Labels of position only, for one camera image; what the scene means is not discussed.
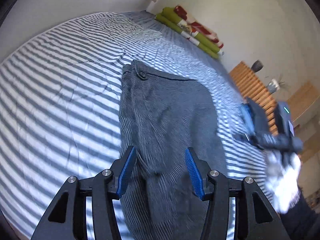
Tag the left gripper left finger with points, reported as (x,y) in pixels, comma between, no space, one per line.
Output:
(65,217)

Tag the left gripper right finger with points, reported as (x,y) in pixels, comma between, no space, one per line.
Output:
(255,218)

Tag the grey houndstooth trousers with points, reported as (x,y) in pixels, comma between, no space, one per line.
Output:
(162,115)

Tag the right white gloved hand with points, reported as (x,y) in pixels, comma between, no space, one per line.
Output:
(282,181)

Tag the dark blue folded garment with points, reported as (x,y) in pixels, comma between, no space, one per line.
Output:
(258,117)

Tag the wooden cabinet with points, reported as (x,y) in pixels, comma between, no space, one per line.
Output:
(304,104)

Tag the light blue folded garment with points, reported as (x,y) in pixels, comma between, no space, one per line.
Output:
(247,118)

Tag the white pot with plant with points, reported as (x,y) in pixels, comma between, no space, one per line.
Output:
(277,84)

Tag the wooden slatted headboard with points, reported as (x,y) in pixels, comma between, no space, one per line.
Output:
(251,86)

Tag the dark grey vase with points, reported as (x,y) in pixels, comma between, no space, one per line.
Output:
(257,66)

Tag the blue white striped bed cover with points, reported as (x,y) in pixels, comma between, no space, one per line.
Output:
(60,96)

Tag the lower green folded blanket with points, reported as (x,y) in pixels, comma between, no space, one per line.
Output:
(191,39)

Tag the green folded blanket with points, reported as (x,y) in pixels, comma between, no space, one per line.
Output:
(169,14)
(191,39)

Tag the red white floral blanket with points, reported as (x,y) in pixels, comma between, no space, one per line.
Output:
(190,19)

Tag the upper green folded blanket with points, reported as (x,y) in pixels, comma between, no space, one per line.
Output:
(169,14)

